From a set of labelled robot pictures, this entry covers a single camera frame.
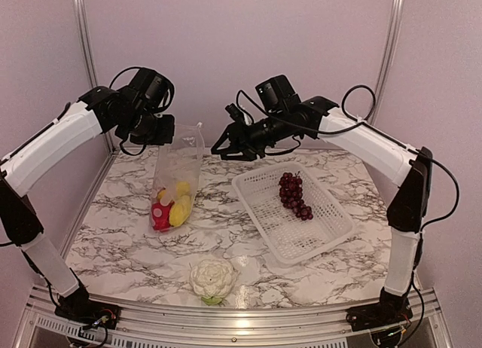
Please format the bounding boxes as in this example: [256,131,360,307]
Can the dark red toy grapes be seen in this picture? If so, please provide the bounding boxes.
[279,172,313,221]

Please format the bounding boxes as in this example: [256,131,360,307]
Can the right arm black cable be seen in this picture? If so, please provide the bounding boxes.
[235,84,461,228]

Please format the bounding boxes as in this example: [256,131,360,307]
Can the white toy cauliflower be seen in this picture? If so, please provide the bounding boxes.
[189,259,238,306]

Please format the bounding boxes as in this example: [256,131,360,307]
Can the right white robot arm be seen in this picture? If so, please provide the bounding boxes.
[211,96,432,324]

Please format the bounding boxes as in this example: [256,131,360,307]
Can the yellow toy fruit back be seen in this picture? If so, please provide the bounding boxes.
[175,181,191,198]

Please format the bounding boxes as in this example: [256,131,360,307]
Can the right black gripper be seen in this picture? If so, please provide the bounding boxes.
[210,109,292,161]

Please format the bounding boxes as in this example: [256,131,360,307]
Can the left aluminium frame post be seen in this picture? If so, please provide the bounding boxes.
[71,0,116,153]

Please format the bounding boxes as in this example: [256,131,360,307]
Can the red toy bell pepper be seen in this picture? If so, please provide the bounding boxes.
[151,202,173,232]

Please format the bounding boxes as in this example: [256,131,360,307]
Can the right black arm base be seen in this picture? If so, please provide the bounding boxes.
[346,288,413,331]

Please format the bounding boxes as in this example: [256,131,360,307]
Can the yellow toy fruit front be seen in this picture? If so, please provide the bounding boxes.
[169,195,192,227]

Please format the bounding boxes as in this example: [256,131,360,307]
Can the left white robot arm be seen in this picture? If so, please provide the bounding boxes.
[1,87,175,322]

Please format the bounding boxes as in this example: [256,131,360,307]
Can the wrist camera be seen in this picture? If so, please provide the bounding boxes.
[127,68,175,114]
[224,75,302,125]

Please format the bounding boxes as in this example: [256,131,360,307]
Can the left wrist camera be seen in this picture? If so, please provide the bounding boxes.
[127,68,175,114]

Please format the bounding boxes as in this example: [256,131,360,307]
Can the front aluminium rail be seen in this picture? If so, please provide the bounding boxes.
[14,283,453,348]

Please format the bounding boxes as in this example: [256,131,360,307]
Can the clear zip top bag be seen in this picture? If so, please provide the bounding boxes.
[150,122,204,234]

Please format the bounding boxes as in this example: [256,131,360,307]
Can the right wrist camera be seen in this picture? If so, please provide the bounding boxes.
[224,75,302,125]

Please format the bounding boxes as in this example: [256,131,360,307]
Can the white plastic basket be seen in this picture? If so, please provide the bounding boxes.
[232,162,355,265]

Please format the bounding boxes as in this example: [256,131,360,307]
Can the right aluminium frame post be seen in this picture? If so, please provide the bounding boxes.
[368,0,404,124]

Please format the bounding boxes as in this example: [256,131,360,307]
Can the aluminium frame post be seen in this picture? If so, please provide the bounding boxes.
[71,0,116,153]
[368,0,404,124]

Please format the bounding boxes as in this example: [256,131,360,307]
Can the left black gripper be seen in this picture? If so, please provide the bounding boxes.
[117,104,174,145]

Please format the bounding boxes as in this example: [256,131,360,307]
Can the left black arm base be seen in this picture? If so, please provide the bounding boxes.
[54,282,121,329]

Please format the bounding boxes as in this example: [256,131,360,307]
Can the yellow toy fruit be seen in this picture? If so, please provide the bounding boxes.
[175,181,191,198]
[169,195,192,227]

